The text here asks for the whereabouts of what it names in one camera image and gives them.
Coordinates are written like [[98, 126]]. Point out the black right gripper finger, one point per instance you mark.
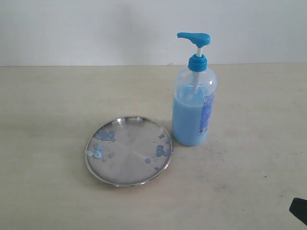
[[298, 208]]

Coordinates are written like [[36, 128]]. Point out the blue soap pump bottle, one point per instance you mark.
[[194, 94]]

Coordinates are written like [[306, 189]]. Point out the round steel plate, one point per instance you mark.
[[128, 151]]

